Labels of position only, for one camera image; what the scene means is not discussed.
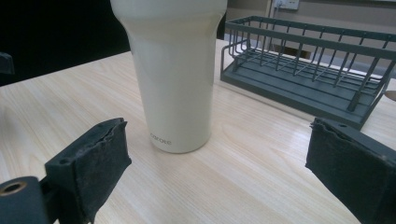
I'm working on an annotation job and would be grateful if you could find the white wall socket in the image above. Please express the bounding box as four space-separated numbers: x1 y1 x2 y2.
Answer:
273 0 300 10

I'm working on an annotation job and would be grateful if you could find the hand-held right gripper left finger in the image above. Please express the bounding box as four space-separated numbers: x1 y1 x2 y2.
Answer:
44 117 133 224

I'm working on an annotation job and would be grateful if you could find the cream white tumbler cup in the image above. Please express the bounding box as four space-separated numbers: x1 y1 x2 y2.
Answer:
109 0 229 154

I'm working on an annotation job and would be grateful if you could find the grey wire dish rack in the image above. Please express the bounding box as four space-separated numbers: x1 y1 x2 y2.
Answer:
219 15 396 131

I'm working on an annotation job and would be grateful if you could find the dark object at table edge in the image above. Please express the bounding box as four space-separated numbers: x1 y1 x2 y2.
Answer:
0 51 16 76

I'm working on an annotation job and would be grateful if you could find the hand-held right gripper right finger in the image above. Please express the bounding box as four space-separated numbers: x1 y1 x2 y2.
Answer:
304 117 396 224

